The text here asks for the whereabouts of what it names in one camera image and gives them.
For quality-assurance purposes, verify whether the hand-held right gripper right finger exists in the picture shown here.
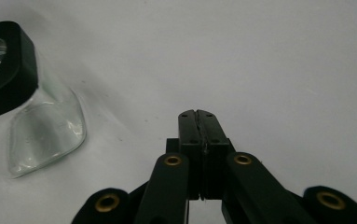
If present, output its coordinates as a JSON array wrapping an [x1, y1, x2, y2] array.
[[196, 109, 232, 201]]

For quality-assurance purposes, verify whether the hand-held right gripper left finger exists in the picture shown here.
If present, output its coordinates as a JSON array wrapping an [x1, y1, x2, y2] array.
[[166, 109, 204, 201]]

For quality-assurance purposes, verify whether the clear drinking glass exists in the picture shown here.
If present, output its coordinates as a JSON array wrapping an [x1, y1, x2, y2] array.
[[0, 36, 88, 179]]

